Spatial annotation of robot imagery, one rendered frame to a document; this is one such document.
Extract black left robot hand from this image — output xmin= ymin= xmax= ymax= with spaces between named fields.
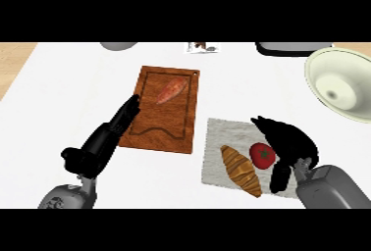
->
xmin=59 ymin=94 xmax=142 ymax=180

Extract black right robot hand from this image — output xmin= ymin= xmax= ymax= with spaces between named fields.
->
xmin=250 ymin=115 xmax=321 ymax=194

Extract red tomato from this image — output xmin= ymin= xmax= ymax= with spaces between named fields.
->
xmin=248 ymin=142 xmax=278 ymax=171

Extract pale cream bowl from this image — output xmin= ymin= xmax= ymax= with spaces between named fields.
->
xmin=303 ymin=47 xmax=371 ymax=125

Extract brown croissant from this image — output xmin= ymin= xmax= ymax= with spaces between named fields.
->
xmin=219 ymin=144 xmax=263 ymax=199

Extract brown wooden cutting board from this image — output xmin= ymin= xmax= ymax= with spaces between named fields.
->
xmin=117 ymin=65 xmax=201 ymax=155

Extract black and grey appliance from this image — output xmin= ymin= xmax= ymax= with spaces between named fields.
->
xmin=254 ymin=41 xmax=334 ymax=58

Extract grey rounded object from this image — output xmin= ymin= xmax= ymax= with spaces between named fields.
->
xmin=99 ymin=41 xmax=139 ymax=52

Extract small white printed box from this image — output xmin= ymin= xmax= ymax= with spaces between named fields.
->
xmin=183 ymin=41 xmax=223 ymax=54

